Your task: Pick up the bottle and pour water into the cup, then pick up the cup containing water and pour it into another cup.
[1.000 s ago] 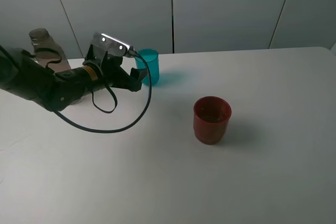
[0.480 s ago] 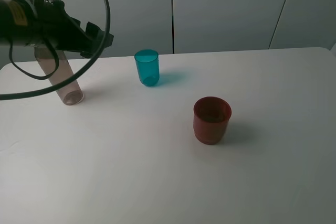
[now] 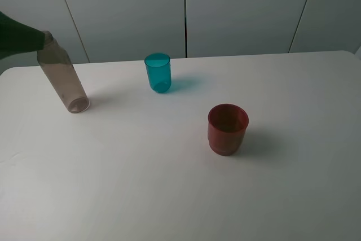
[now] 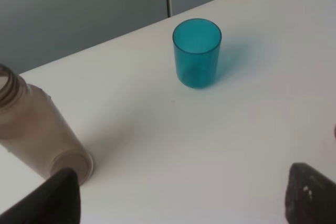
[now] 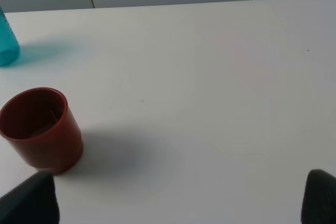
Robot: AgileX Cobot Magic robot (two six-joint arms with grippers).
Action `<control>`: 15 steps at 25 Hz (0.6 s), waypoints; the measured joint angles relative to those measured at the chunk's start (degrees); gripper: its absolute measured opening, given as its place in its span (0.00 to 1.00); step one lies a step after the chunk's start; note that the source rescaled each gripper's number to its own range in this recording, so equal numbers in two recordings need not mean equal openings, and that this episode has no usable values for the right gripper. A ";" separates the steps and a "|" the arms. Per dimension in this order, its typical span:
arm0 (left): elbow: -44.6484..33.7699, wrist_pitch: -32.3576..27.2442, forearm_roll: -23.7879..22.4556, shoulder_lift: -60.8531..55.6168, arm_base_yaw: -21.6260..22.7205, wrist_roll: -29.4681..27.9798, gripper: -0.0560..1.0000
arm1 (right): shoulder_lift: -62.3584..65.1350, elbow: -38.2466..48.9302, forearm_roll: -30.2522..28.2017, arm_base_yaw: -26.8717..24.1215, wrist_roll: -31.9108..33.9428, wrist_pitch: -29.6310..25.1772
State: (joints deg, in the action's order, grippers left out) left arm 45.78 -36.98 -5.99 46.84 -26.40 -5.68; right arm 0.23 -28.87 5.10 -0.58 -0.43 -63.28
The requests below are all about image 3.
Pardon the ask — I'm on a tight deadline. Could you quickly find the red plastic cup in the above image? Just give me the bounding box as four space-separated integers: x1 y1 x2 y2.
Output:
208 104 249 156

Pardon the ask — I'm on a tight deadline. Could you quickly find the clear plastic water bottle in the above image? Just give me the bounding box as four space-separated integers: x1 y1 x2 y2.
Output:
37 31 90 113

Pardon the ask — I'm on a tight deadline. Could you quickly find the teal translucent plastic cup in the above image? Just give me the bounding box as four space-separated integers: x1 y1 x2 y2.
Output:
144 53 171 93

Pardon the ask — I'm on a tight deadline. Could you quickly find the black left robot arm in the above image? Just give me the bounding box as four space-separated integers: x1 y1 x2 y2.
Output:
0 12 45 59

